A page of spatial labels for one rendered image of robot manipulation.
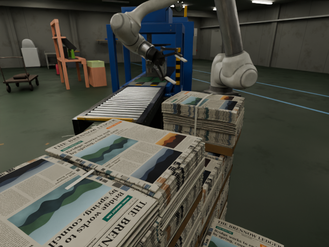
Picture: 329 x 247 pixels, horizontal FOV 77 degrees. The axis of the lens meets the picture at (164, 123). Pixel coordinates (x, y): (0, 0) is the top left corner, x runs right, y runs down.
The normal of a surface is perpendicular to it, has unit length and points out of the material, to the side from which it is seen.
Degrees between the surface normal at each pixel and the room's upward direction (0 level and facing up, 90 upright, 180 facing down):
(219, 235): 2
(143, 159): 0
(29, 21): 90
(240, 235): 1
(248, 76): 96
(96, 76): 90
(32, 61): 90
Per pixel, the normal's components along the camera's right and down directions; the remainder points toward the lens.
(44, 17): 0.46, 0.33
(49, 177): 0.01, -0.92
